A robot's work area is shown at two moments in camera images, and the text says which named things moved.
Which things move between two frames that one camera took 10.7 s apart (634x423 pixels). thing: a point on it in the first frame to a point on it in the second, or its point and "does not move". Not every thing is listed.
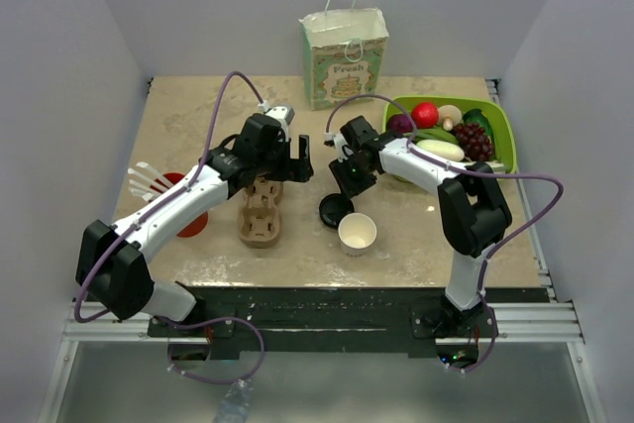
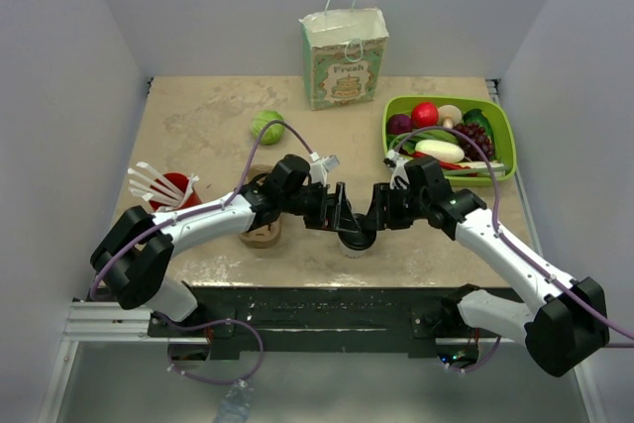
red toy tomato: (425, 115) does not move
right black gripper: (349, 187) to (380, 215)
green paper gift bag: (344, 52) does not move
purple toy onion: (399, 124) does not move
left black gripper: (291, 166) to (343, 217)
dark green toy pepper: (476, 115) does not move
